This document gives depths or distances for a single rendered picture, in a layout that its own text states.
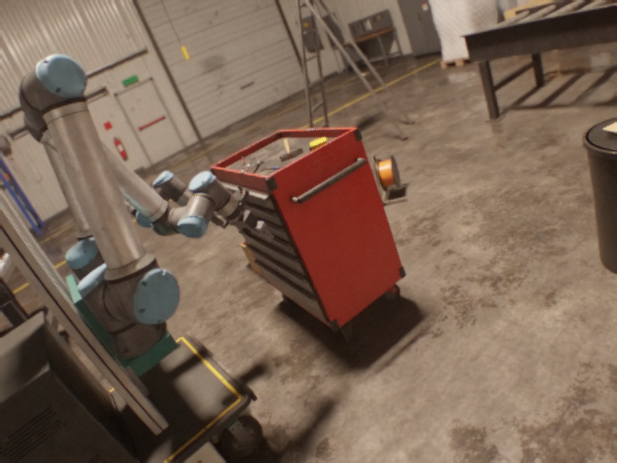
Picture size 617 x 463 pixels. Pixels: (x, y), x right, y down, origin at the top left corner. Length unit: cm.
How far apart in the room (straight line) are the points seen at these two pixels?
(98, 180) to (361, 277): 122
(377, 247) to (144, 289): 113
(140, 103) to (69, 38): 245
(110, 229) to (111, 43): 1101
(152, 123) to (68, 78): 1062
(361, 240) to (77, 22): 1098
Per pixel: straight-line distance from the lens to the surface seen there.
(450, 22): 803
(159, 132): 1177
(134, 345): 130
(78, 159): 107
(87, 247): 170
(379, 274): 190
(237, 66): 1259
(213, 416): 156
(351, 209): 171
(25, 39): 1204
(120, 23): 1214
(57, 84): 108
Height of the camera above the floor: 133
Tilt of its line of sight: 24 degrees down
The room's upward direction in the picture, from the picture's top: 24 degrees counter-clockwise
